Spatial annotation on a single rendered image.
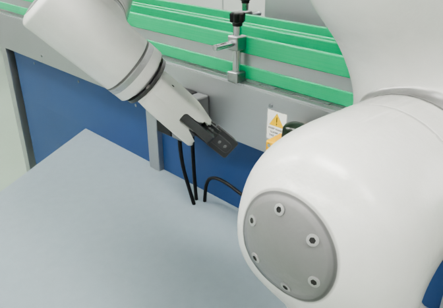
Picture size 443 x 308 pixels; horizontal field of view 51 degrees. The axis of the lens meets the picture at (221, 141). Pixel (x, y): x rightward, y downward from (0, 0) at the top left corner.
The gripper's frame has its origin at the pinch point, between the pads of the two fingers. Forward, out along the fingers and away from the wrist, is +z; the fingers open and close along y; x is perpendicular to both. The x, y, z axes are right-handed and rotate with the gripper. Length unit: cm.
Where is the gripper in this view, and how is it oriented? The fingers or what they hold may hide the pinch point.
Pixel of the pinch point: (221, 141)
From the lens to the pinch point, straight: 70.0
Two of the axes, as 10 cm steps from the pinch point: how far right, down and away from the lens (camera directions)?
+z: 6.8, 5.5, 4.8
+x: 6.8, -7.2, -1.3
